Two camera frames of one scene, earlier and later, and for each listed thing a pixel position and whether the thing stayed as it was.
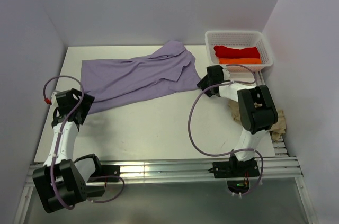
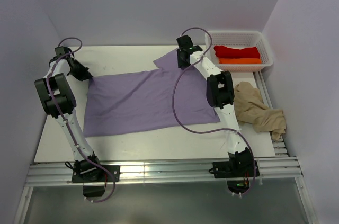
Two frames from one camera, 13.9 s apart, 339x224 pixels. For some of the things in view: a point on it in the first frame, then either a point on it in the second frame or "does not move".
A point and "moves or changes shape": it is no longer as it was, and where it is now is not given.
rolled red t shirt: x=222 y=52 does not move
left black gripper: x=86 y=105 -> x=85 y=74
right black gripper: x=203 y=82 -> x=180 y=64
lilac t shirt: x=171 y=67 moves or changes shape
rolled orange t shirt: x=232 y=61 does not move
